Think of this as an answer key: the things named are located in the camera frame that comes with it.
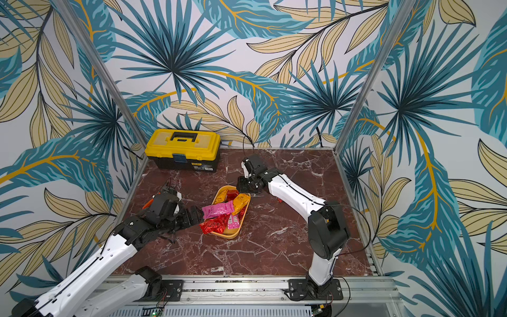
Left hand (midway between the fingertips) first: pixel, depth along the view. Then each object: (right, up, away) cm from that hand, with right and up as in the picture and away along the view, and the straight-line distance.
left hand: (194, 221), depth 76 cm
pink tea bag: (+7, +2, +10) cm, 12 cm away
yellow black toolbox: (-7, +29, +19) cm, 35 cm away
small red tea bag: (+13, +8, +17) cm, 22 cm away
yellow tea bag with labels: (+8, +7, +16) cm, 19 cm away
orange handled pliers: (-27, +3, +19) cm, 33 cm away
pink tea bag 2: (+14, -4, +12) cm, 19 cm away
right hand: (+17, +12, +11) cm, 24 cm away
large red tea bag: (+7, -3, +6) cm, 10 cm away
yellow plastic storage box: (+14, -8, +8) cm, 18 cm away
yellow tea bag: (+17, +6, +14) cm, 23 cm away
